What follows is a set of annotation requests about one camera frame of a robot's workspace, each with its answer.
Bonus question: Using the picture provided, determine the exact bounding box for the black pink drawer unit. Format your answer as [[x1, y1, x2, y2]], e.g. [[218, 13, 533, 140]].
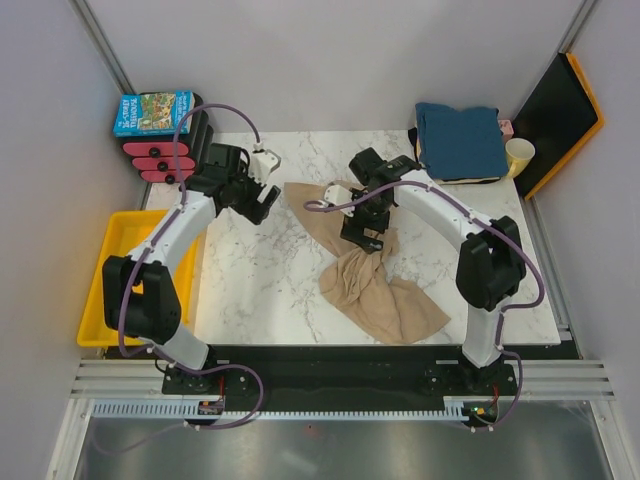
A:
[[116, 92, 213, 185]]

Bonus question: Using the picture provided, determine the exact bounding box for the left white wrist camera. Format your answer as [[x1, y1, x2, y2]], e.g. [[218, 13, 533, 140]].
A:
[[248, 149, 281, 185]]

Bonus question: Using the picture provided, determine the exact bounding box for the beige t-shirt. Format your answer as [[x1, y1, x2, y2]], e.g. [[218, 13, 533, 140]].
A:
[[284, 182, 450, 345]]

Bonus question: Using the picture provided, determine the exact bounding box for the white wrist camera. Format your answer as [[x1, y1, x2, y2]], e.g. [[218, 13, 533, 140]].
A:
[[322, 184, 353, 210], [248, 149, 281, 185]]

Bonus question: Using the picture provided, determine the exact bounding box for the folded blue t-shirt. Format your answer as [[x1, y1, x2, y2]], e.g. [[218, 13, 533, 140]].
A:
[[415, 102, 508, 183]]

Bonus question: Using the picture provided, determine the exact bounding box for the black orange tray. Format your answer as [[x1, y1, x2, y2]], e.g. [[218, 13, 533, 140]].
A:
[[512, 53, 605, 200]]

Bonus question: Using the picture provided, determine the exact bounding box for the yellow plastic bin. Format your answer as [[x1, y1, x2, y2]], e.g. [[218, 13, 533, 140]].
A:
[[75, 210, 206, 348]]

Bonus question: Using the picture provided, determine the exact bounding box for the yellow mug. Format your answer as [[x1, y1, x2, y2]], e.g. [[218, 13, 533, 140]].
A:
[[505, 138, 536, 179]]

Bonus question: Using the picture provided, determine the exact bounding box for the white cable duct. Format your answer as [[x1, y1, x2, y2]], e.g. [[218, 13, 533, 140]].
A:
[[91, 399, 469, 422]]

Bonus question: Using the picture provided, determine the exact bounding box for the blue treehouse book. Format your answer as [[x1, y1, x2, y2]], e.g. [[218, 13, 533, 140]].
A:
[[112, 90, 197, 138]]

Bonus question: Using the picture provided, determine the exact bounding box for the pink box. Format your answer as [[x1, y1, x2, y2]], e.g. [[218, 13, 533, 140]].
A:
[[498, 119, 514, 143]]

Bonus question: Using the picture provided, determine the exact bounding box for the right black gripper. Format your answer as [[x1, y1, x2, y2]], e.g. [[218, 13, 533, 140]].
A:
[[340, 187, 392, 254]]

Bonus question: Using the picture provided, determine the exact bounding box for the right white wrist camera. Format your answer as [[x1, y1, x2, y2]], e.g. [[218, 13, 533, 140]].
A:
[[322, 184, 353, 210]]

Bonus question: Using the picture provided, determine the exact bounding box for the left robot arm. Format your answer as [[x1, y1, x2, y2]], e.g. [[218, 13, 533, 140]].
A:
[[102, 144, 281, 393]]

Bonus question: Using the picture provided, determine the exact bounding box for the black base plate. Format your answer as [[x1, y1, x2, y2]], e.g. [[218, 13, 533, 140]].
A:
[[162, 345, 517, 411]]

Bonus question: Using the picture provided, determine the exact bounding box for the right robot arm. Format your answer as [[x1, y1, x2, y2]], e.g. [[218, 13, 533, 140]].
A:
[[323, 148, 526, 394]]

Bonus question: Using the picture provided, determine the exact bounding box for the aluminium frame rail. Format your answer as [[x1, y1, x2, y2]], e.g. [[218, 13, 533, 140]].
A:
[[71, 360, 164, 399]]

